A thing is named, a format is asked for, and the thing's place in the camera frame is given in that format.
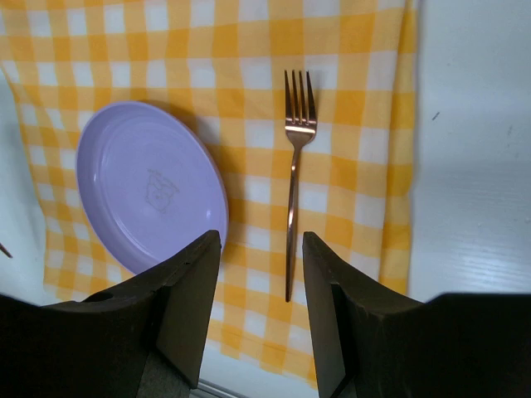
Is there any copper spoon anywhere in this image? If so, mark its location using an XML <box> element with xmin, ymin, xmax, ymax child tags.
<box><xmin>0</xmin><ymin>244</ymin><xmax>12</xmax><ymax>259</ymax></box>

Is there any aluminium front rail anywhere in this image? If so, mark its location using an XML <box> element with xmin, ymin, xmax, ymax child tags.
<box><xmin>190</xmin><ymin>381</ymin><xmax>238</xmax><ymax>398</ymax></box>

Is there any lilac plastic plate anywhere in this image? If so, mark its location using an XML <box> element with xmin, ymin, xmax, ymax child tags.
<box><xmin>76</xmin><ymin>101</ymin><xmax>229</xmax><ymax>274</ymax></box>

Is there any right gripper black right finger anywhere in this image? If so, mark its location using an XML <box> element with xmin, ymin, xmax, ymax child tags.
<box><xmin>303</xmin><ymin>232</ymin><xmax>530</xmax><ymax>397</ymax></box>

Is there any yellow white checkered cloth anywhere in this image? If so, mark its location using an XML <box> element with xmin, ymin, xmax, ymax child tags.
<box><xmin>1</xmin><ymin>1</ymin><xmax>418</xmax><ymax>386</ymax></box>

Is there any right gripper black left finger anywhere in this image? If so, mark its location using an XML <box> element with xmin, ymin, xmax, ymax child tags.
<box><xmin>1</xmin><ymin>230</ymin><xmax>221</xmax><ymax>397</ymax></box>

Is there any copper fork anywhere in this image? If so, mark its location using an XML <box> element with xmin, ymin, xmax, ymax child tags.
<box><xmin>285</xmin><ymin>70</ymin><xmax>318</xmax><ymax>303</ymax></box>

